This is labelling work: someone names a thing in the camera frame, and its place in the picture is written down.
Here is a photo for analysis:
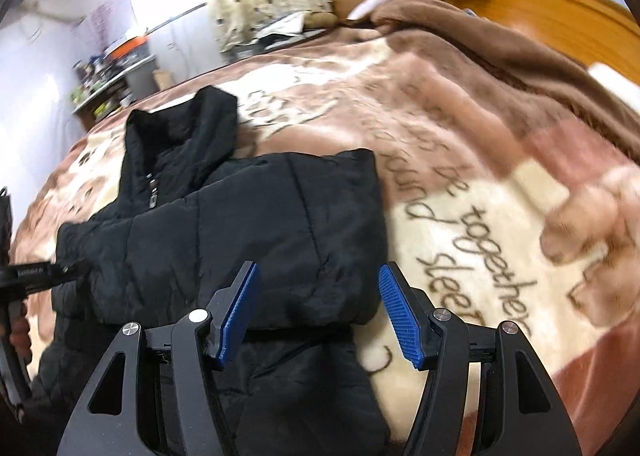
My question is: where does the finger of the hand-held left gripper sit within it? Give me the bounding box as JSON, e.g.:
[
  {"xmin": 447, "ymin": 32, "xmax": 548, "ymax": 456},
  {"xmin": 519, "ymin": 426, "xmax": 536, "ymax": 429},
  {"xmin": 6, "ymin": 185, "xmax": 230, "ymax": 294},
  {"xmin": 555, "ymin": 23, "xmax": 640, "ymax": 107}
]
[{"xmin": 50, "ymin": 260, "xmax": 85, "ymax": 288}]

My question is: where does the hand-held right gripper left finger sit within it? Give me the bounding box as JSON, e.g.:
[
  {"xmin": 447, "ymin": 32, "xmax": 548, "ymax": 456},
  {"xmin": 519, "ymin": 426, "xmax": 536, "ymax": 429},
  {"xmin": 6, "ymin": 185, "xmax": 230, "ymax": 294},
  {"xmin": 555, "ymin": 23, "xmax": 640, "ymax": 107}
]
[{"xmin": 56, "ymin": 260, "xmax": 263, "ymax": 456}]

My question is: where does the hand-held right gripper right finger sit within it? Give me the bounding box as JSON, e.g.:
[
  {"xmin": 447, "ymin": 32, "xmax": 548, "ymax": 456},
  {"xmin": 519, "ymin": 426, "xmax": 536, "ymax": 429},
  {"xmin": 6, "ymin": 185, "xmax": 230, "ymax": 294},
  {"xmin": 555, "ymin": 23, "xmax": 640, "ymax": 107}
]
[{"xmin": 377, "ymin": 261, "xmax": 583, "ymax": 456}]

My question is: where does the black puffer jacket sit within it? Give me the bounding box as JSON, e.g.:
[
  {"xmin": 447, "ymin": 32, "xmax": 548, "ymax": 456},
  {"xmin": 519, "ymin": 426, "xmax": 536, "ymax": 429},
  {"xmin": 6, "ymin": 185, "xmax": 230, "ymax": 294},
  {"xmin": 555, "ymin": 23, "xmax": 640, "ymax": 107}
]
[{"xmin": 30, "ymin": 85, "xmax": 393, "ymax": 456}]

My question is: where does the person's left hand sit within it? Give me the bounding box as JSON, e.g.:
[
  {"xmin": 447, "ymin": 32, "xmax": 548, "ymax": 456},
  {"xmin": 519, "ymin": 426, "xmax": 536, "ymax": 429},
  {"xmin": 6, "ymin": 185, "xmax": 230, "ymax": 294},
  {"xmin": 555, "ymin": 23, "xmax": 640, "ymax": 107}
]
[{"xmin": 9, "ymin": 303, "xmax": 33, "ymax": 369}]

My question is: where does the beige brown printed blanket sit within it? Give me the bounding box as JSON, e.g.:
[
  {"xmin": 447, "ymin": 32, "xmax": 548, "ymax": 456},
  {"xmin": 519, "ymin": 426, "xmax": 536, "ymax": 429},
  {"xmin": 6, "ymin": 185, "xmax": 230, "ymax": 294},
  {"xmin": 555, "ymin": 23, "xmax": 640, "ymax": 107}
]
[{"xmin": 10, "ymin": 21, "xmax": 640, "ymax": 456}]

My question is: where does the cluttered side shelf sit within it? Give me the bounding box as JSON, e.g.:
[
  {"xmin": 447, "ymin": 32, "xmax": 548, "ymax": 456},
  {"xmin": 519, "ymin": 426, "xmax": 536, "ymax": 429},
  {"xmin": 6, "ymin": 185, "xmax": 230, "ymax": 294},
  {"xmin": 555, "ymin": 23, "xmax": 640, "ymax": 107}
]
[{"xmin": 70, "ymin": 34, "xmax": 160, "ymax": 119}]

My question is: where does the orange lid container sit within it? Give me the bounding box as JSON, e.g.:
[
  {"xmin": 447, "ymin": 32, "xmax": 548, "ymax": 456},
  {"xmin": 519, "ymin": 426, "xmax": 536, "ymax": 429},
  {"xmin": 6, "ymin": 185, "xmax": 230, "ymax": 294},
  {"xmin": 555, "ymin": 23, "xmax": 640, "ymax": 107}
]
[{"xmin": 106, "ymin": 35, "xmax": 151, "ymax": 58}]

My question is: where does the brown plush blanket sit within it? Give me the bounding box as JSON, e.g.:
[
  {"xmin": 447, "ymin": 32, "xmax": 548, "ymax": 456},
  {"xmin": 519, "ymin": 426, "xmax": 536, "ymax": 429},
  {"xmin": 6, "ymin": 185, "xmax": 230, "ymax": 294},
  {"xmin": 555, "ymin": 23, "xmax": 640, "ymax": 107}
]
[{"xmin": 372, "ymin": 0, "xmax": 640, "ymax": 162}]

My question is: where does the brown plush toy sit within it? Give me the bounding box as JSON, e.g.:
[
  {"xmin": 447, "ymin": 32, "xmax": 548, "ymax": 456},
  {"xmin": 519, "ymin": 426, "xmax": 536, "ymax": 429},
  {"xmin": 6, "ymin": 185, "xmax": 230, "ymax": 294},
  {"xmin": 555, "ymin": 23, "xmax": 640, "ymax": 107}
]
[{"xmin": 304, "ymin": 10, "xmax": 337, "ymax": 30}]

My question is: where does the pink white pillow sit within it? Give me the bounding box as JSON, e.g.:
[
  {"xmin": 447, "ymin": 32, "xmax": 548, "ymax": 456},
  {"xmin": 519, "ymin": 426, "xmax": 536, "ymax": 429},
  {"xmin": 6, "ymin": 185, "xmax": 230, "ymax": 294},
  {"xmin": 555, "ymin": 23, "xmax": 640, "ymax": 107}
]
[{"xmin": 346, "ymin": 0, "xmax": 398, "ymax": 22}]

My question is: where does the white cloth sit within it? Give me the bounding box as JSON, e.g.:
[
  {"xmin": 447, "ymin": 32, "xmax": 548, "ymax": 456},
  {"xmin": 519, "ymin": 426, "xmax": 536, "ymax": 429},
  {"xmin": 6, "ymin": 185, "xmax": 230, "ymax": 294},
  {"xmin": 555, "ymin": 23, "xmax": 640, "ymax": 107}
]
[{"xmin": 587, "ymin": 62, "xmax": 640, "ymax": 110}]

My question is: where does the wooden headboard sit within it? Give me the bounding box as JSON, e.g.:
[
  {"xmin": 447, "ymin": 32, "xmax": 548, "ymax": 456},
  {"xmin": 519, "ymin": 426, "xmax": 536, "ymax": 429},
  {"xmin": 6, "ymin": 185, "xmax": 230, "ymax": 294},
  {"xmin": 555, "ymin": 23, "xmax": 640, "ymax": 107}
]
[{"xmin": 450, "ymin": 0, "xmax": 633, "ymax": 72}]

